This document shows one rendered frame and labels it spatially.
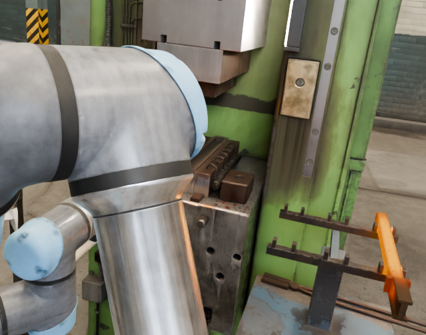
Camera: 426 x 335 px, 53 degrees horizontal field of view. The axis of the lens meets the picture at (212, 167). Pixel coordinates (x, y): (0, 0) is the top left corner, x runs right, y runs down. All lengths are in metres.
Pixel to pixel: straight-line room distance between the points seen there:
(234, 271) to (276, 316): 0.21
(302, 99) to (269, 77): 0.39
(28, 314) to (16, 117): 0.41
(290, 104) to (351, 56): 0.22
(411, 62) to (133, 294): 7.10
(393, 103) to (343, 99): 6.07
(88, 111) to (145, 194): 0.08
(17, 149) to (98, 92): 0.07
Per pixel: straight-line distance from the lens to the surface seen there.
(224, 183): 1.30
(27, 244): 0.62
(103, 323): 1.98
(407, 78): 7.38
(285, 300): 1.29
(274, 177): 1.42
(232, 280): 1.38
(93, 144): 0.35
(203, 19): 1.24
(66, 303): 0.70
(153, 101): 0.37
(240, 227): 1.28
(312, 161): 1.39
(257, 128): 1.73
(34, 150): 0.34
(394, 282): 0.95
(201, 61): 1.25
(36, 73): 0.34
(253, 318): 1.21
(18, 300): 0.68
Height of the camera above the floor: 1.46
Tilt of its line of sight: 20 degrees down
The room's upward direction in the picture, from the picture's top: 6 degrees clockwise
